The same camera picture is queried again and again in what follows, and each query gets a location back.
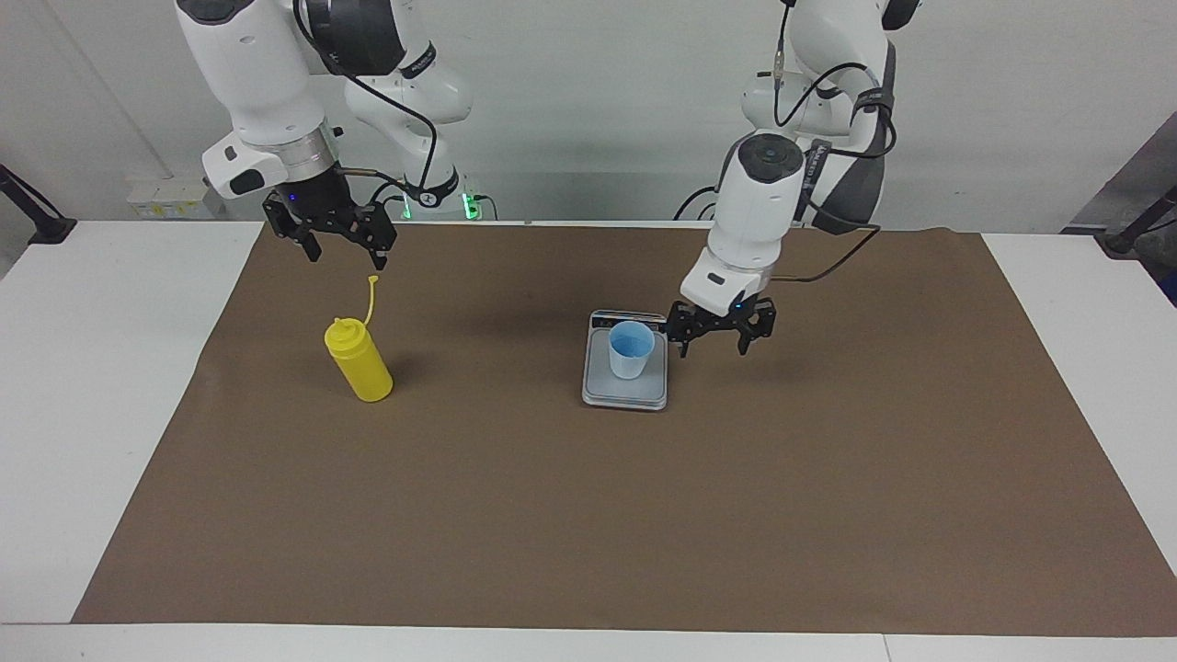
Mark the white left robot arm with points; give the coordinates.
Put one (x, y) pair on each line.
(763, 202)

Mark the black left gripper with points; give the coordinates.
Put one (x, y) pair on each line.
(722, 324)

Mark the yellow squeeze bottle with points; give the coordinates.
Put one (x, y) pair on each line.
(363, 368)

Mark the silver digital kitchen scale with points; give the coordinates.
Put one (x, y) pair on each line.
(602, 391)

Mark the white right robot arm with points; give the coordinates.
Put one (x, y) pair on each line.
(257, 74)

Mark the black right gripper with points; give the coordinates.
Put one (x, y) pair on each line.
(322, 204)

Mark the brown table mat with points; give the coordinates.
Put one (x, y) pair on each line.
(552, 515)

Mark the light blue plastic cup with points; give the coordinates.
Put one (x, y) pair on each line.
(632, 360)

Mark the black clamp stand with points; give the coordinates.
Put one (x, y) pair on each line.
(1126, 241)
(46, 227)

